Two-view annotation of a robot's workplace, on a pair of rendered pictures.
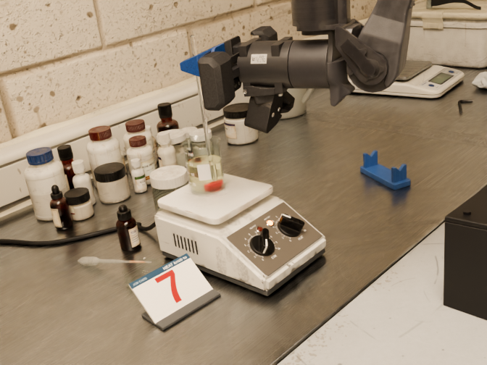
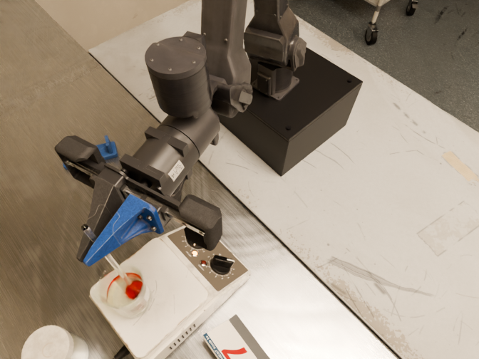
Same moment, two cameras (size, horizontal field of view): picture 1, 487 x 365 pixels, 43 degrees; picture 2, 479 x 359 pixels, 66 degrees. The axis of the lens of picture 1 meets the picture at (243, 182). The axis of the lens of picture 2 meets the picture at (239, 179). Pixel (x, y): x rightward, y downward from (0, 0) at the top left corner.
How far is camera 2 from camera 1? 70 cm
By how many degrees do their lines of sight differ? 70
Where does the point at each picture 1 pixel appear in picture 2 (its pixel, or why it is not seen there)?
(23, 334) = not seen: outside the picture
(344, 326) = (291, 233)
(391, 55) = (248, 77)
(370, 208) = not seen: hidden behind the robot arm
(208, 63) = (218, 218)
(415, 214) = not seen: hidden behind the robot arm
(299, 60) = (203, 138)
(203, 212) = (189, 305)
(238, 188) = (148, 268)
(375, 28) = (237, 66)
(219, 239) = (217, 298)
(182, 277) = (225, 342)
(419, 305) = (279, 188)
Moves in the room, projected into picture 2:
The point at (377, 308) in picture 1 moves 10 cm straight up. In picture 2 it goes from (276, 210) to (283, 181)
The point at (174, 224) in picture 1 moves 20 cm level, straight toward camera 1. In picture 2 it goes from (170, 342) to (319, 328)
